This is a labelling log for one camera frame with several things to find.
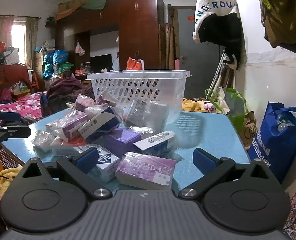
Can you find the green tote bag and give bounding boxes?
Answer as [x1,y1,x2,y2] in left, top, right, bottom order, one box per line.
[205,87,247,133]

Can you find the pink floral blanket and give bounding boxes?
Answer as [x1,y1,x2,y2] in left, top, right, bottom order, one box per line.
[0,92,47,127]

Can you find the red stool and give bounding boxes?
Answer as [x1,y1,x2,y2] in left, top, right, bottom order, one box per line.
[29,72,40,91]

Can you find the beige curtain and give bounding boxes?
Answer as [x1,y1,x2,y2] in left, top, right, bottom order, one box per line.
[0,16,39,68]

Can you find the pile of medicine boxes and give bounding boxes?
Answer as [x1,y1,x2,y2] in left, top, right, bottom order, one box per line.
[32,94,177,190]

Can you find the brown paper bag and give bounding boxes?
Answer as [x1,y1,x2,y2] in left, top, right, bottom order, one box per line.
[240,112,257,144]

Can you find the yellow orange blanket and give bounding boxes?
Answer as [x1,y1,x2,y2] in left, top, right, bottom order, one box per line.
[182,98,209,112]

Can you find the olive brown hanging bag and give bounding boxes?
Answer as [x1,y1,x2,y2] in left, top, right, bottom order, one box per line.
[257,0,296,58]

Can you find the pink white plastic bag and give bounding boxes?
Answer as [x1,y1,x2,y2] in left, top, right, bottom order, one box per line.
[75,40,86,54]

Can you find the brown wooden wardrobe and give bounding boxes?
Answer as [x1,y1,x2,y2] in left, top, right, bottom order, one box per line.
[55,0,164,80]

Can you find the plain purple carton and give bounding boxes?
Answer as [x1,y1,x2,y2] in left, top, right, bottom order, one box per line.
[103,127,142,158]

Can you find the black hanging garment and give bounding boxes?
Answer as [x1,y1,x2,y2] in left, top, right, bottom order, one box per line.
[200,13,243,70]

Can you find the orange white plastic bag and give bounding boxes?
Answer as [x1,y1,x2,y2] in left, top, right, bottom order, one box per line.
[126,57,145,71]

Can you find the wooden boards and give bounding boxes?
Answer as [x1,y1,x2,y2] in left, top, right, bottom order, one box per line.
[165,22,176,71]

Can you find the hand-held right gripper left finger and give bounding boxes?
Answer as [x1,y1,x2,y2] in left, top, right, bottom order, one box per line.
[21,146,113,200]

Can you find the maroon cloth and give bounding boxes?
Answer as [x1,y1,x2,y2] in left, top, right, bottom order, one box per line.
[46,77,84,99]

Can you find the black television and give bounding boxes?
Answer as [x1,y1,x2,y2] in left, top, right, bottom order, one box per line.
[90,54,113,72]

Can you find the white printed jacket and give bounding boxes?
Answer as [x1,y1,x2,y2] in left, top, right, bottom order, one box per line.
[192,0,239,43]

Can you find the blue tote bag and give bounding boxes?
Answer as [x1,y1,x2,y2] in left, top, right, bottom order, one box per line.
[248,102,296,183]

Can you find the grey door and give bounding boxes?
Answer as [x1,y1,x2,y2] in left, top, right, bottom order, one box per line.
[176,6,226,99]

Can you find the green cloth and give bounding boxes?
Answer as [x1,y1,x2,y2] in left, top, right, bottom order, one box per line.
[82,0,114,11]

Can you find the white plastic basket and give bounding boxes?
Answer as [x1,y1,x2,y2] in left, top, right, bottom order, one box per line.
[86,69,191,127]

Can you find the yellow plush cloth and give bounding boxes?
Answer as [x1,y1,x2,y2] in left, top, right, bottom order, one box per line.
[0,166,24,198]

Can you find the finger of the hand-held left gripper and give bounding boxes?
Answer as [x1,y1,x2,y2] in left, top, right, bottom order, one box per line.
[0,121,32,148]
[0,109,22,125]

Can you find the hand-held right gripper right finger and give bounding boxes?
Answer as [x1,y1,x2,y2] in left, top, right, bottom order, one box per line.
[178,148,275,201]

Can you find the blue plastic bags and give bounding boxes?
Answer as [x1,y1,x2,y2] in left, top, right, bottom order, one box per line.
[43,49,69,80]

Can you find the metal crutches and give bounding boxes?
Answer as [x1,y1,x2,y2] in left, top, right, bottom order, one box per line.
[211,50,229,94]

